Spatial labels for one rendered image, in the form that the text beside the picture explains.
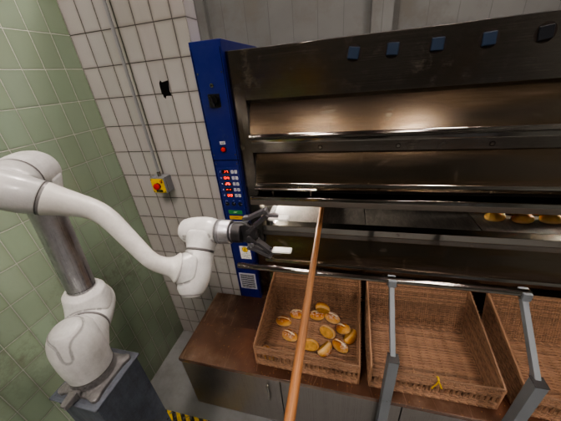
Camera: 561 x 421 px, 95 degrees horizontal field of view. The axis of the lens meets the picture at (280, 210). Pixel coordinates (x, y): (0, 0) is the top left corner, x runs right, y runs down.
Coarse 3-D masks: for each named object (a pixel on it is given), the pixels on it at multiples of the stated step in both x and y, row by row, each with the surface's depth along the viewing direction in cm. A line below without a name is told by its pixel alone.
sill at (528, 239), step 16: (272, 224) 158; (288, 224) 157; (304, 224) 155; (336, 224) 152; (432, 240) 137; (448, 240) 135; (464, 240) 133; (480, 240) 131; (496, 240) 129; (512, 240) 127; (528, 240) 125; (544, 240) 124; (560, 240) 123
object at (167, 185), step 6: (156, 174) 158; (162, 174) 157; (168, 174) 156; (150, 180) 154; (156, 180) 153; (162, 180) 152; (168, 180) 155; (162, 186) 154; (168, 186) 155; (156, 192) 157; (162, 192) 156; (168, 192) 156
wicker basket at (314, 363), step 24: (288, 288) 170; (336, 288) 161; (360, 288) 151; (264, 312) 150; (288, 312) 171; (336, 312) 165; (360, 312) 141; (264, 336) 152; (312, 336) 154; (336, 336) 153; (360, 336) 132; (264, 360) 140; (288, 360) 135; (312, 360) 129; (336, 360) 140; (360, 360) 124
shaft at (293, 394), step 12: (312, 252) 126; (312, 264) 118; (312, 276) 111; (312, 288) 106; (300, 324) 91; (300, 336) 87; (300, 348) 83; (300, 360) 79; (300, 372) 77; (300, 384) 74; (288, 396) 71; (288, 408) 68; (288, 420) 66
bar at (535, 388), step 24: (240, 264) 128; (456, 288) 104; (480, 288) 102; (504, 288) 101; (528, 312) 98; (528, 336) 96; (528, 360) 95; (384, 384) 109; (528, 384) 93; (384, 408) 117; (528, 408) 95
